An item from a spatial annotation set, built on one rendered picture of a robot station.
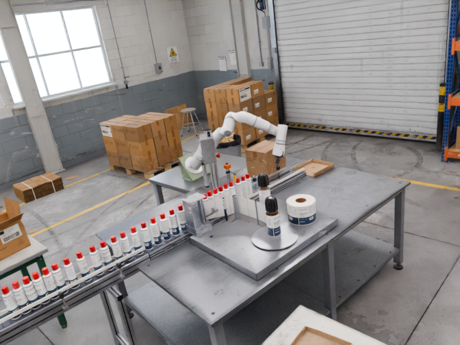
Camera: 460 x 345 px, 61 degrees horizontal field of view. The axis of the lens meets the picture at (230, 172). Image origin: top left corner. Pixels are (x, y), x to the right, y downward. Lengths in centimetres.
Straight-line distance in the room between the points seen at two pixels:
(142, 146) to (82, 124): 227
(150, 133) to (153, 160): 45
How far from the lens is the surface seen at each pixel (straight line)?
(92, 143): 850
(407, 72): 684
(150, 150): 647
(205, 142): 286
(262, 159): 353
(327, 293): 301
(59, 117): 818
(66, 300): 263
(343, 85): 733
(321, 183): 349
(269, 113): 750
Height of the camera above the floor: 226
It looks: 21 degrees down
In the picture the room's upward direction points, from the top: 8 degrees counter-clockwise
